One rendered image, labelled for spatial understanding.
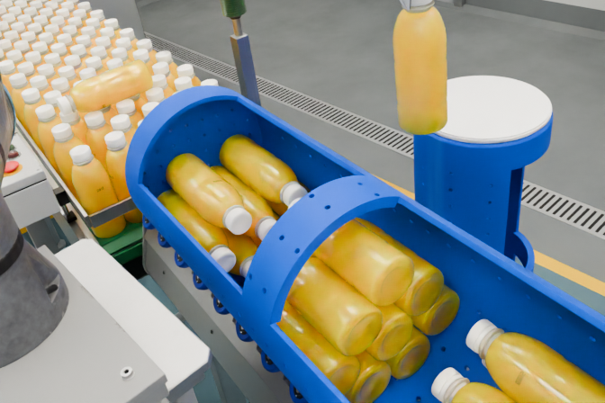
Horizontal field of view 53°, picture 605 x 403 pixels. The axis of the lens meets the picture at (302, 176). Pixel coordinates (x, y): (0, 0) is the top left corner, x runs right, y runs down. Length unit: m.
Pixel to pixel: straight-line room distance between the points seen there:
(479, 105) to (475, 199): 0.20
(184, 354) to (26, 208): 0.64
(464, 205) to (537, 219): 1.39
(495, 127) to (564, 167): 1.77
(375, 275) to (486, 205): 0.63
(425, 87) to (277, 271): 0.32
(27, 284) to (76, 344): 0.08
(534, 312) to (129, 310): 0.50
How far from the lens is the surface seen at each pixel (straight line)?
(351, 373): 0.79
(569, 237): 2.63
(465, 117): 1.29
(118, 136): 1.28
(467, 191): 1.29
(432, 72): 0.83
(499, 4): 4.68
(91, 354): 0.66
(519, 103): 1.35
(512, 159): 1.26
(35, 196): 1.27
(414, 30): 0.81
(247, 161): 1.03
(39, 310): 0.68
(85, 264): 0.89
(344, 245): 0.75
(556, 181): 2.93
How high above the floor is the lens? 1.68
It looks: 34 degrees down
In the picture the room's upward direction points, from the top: 8 degrees counter-clockwise
